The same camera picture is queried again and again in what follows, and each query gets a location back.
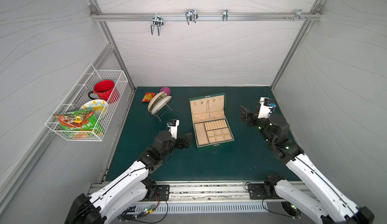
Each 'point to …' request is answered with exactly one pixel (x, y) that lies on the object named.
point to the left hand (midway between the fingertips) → (185, 132)
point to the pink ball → (166, 89)
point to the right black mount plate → (256, 191)
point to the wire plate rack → (162, 111)
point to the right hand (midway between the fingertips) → (248, 106)
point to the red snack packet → (147, 97)
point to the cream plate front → (160, 105)
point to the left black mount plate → (162, 193)
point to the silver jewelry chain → (207, 102)
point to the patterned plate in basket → (97, 105)
